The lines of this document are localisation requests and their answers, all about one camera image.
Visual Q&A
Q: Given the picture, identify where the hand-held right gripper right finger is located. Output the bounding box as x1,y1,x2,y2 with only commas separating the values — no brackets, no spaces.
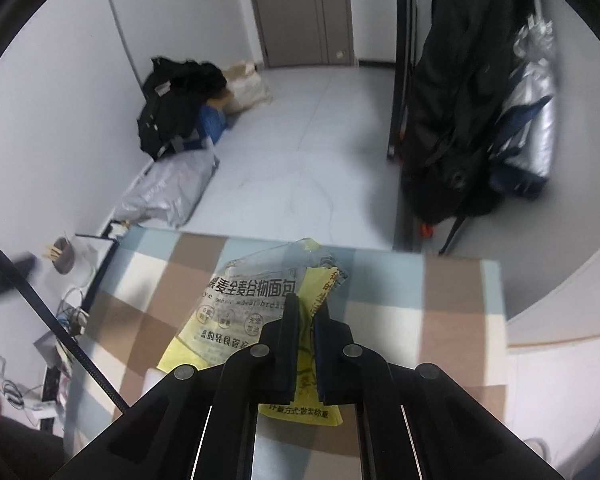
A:
314,306,566,480

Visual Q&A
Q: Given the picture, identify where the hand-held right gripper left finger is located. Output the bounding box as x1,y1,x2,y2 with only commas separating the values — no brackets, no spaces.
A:
52,294,302,480

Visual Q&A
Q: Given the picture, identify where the yellow bread bag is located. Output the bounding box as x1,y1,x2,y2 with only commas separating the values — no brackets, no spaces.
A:
158,236,353,428

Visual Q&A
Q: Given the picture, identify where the checkered tablecloth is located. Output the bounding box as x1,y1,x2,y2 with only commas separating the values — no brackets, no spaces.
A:
62,225,508,480

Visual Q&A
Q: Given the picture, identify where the grey plastic mailer bag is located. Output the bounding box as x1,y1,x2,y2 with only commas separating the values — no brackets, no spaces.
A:
114,151,221,228

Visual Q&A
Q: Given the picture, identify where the grey cup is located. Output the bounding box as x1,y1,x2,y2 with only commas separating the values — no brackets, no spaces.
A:
52,240,76,275

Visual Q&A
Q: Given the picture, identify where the beige cloth bag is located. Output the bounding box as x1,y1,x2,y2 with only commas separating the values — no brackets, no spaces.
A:
222,61,274,115

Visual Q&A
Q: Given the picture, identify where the black backpack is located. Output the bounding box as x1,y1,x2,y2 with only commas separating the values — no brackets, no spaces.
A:
136,56,229,161

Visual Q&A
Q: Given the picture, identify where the dark cloth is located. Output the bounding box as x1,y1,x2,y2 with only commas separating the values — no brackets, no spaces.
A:
0,417,68,480

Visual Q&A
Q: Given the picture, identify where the black jacket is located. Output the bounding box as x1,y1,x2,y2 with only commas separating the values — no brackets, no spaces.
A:
400,0,536,256

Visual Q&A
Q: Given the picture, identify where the silver folding umbrella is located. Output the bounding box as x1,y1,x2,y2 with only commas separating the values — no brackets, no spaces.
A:
490,15,558,198

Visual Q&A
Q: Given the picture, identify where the black framed sliding door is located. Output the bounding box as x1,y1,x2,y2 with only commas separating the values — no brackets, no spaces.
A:
387,0,422,252

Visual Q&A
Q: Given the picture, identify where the grey door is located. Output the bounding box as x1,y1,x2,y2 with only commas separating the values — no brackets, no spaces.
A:
245,0,356,68

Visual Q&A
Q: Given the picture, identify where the tangle of black cables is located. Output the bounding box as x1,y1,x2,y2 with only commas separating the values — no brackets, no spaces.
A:
55,285,89,336

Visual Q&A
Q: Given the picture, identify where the black cable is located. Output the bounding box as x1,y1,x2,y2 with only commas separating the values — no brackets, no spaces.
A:
0,232,131,413

